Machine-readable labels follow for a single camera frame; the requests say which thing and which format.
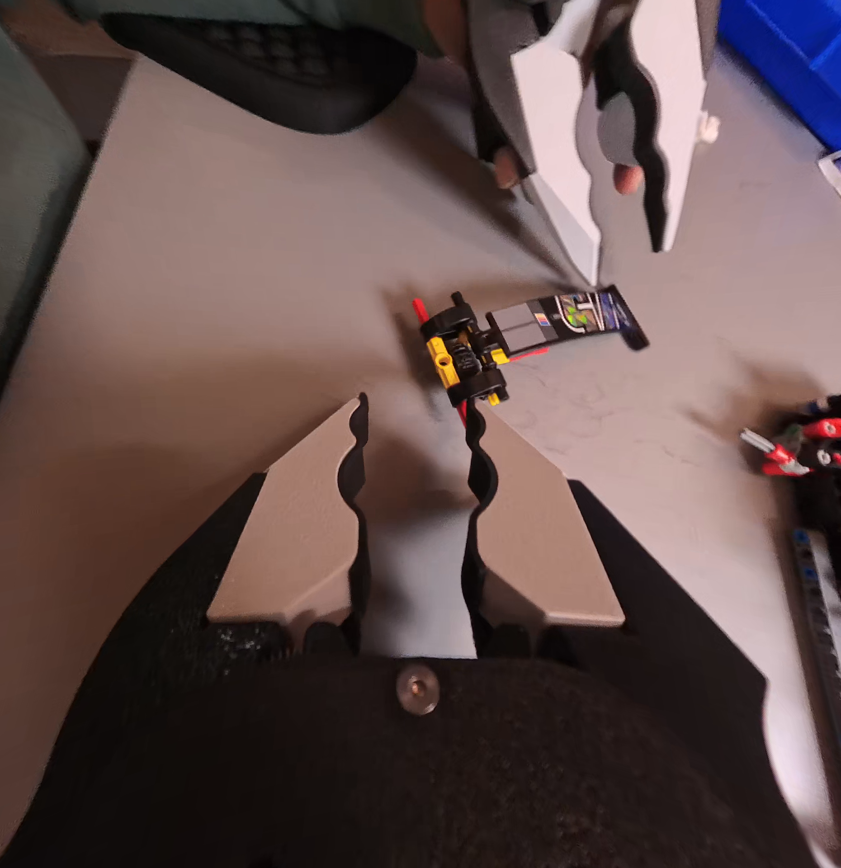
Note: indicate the lego instruction booklet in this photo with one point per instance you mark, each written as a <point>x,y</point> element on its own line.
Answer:
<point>839,180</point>

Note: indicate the blue plastic storage bin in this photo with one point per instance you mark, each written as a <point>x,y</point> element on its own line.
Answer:
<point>793,61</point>

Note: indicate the black yellow lego wing assembly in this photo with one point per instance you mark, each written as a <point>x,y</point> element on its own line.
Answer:
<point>461,352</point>

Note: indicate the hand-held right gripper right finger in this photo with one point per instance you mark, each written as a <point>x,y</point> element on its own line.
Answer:
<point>542,542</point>

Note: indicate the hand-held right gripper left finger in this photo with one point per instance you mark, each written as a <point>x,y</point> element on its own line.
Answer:
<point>291,536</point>

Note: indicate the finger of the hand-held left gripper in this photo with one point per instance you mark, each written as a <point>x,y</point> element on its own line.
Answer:
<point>678,102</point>
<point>556,122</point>

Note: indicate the lego car chassis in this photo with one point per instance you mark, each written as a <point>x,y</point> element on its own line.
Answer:
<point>827,434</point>

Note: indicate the white lego connector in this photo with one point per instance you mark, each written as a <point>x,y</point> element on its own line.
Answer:
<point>709,129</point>

